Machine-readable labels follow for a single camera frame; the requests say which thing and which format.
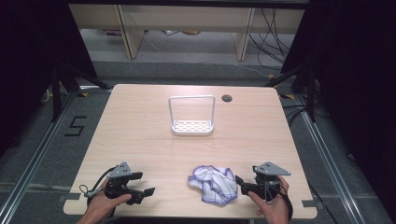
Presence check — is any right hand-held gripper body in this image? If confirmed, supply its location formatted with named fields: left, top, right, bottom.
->
left=242, top=161, right=292, bottom=203

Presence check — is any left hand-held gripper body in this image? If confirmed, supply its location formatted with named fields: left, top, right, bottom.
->
left=104, top=161, right=144, bottom=206

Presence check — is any white cloth with purple edge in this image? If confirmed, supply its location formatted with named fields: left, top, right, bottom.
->
left=187, top=164, right=239, bottom=206

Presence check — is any white plastic rack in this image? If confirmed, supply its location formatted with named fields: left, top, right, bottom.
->
left=167, top=94, right=217, bottom=137

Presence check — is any person's left hand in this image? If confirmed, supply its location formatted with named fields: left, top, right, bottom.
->
left=88, top=183, right=133, bottom=218

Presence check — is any person's right hand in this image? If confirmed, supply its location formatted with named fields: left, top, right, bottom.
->
left=247, top=175, right=290, bottom=221

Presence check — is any black metal stand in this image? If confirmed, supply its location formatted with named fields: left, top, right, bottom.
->
left=264, top=64, right=319, bottom=123
left=50, top=62, right=110, bottom=123

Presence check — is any black curtain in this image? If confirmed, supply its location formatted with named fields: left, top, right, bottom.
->
left=279, top=0, right=396, bottom=218
left=0, top=0, right=98, bottom=157

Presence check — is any light wooden desk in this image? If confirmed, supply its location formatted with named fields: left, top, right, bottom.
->
left=68, top=3, right=307, bottom=62

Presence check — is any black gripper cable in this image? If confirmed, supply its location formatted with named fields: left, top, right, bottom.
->
left=78, top=166, right=118, bottom=200
left=279, top=183, right=294, bottom=220

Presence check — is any aluminium floor rail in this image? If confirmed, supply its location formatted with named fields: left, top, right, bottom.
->
left=0, top=90, right=78, bottom=224
left=294, top=92, right=370, bottom=224

